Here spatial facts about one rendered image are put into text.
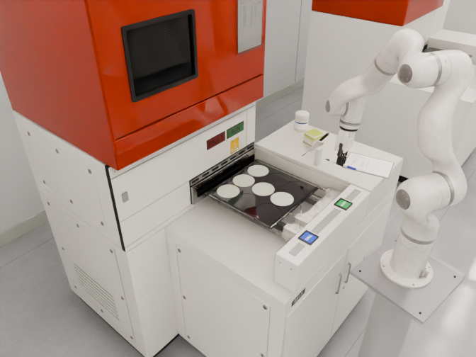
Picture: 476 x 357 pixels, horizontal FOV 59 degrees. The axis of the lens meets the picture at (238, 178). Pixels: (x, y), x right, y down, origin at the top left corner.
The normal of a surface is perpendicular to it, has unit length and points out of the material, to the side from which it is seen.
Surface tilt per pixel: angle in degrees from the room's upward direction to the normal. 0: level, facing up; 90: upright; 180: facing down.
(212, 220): 0
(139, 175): 90
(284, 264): 90
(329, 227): 0
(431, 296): 1
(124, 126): 90
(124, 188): 90
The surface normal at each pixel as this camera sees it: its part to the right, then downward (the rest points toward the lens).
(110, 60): 0.77, 0.37
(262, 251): 0.00, -0.82
